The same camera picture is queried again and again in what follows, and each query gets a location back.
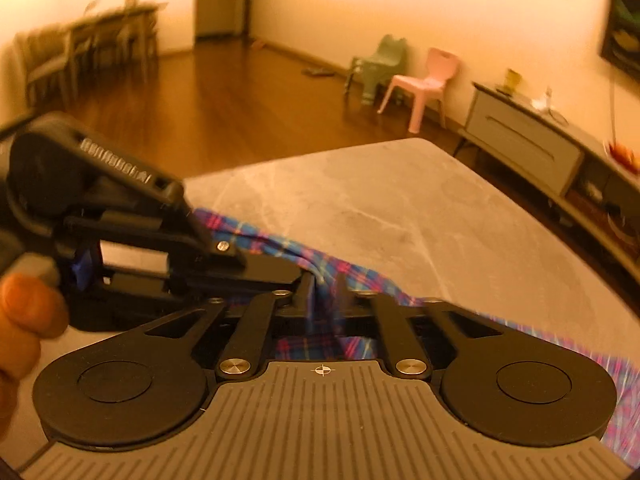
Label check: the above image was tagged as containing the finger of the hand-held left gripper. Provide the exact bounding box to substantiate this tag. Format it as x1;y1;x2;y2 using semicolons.
165;255;307;298
65;195;248;268

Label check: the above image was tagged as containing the white charger with cable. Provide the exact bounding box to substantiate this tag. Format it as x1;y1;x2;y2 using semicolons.
531;87;569;127

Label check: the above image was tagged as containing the wooden dining chair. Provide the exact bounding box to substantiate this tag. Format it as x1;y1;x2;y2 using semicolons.
14;27;77;107

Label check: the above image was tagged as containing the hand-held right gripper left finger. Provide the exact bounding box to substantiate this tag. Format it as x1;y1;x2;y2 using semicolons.
125;275;317;381

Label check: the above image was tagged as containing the dark patterned wall hanging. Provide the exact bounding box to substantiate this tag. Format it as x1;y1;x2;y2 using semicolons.
600;0;640;82

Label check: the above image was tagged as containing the pink plastic chair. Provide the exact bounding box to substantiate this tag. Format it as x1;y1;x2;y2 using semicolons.
377;48;461;134

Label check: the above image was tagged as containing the green plastic chair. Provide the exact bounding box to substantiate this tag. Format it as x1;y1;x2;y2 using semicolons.
343;34;409;106

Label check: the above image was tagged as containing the thin wall cable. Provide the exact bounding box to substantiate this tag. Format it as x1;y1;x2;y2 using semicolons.
607;77;619;147

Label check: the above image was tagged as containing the blue pink plaid shirt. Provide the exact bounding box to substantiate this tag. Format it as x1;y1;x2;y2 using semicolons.
192;207;640;466

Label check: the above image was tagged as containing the wooden dining table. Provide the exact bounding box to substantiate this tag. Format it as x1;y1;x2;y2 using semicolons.
64;3;161;87

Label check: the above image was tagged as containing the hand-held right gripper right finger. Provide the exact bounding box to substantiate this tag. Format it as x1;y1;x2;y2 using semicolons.
336;275;521;380

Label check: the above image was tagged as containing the grey television cabinet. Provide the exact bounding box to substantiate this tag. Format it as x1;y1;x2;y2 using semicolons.
456;81;640;282

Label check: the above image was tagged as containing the person's left hand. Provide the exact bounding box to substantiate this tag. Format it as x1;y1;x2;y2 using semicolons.
0;274;69;433

